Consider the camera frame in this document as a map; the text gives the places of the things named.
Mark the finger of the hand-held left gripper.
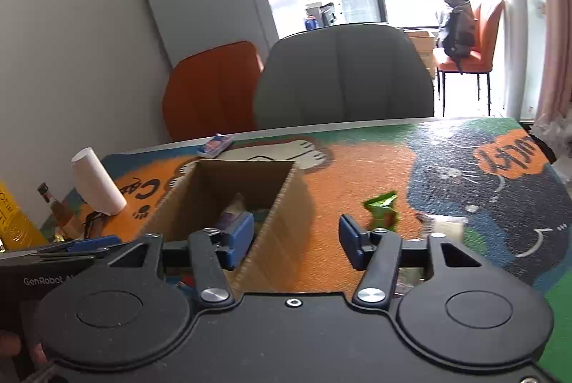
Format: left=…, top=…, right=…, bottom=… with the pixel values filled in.
left=38, top=235, right=121, bottom=259

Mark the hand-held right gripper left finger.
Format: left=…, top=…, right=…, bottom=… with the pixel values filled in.
left=107, top=213, right=255, bottom=310

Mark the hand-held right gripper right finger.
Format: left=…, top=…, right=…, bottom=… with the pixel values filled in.
left=338, top=214, right=492, bottom=309

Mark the long purple snack packet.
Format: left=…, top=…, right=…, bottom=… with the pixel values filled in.
left=219, top=193, right=248, bottom=232

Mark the light green snack packet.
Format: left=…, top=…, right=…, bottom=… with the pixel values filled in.
left=362, top=191, right=400, bottom=232

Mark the brown cardboard box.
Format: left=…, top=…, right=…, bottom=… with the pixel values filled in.
left=134, top=158, right=314, bottom=294

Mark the person's left hand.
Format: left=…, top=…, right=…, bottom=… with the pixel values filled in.
left=0, top=332, right=48, bottom=368

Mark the amber glass bottle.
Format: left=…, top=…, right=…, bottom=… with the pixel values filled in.
left=37, top=183, right=83, bottom=241

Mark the yellow plastic package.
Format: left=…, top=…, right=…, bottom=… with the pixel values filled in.
left=0, top=182, right=48, bottom=252

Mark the white paper towel roll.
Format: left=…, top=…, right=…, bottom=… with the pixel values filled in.
left=70, top=147, right=127, bottom=215

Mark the small purple card pack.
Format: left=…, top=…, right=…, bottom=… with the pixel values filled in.
left=197, top=134, right=233, bottom=158

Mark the orange upholstered chair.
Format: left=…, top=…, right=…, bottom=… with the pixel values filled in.
left=162, top=41, right=264, bottom=142

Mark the grey upholstered chair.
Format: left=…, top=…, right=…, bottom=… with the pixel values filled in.
left=253, top=23, right=435, bottom=130

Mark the brown cardboard carton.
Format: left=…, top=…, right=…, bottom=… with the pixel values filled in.
left=404, top=30, right=436, bottom=77

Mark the white plastic bag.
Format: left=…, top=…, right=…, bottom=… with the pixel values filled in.
left=532, top=115, right=572, bottom=169

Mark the black backpack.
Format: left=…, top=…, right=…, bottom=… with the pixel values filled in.
left=435, top=0, right=477, bottom=59

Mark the orange chair with black legs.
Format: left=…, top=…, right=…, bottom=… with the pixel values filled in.
left=433, top=0, right=506, bottom=118

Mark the pink curtain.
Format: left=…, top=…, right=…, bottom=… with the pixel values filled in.
left=534, top=0, right=572, bottom=124

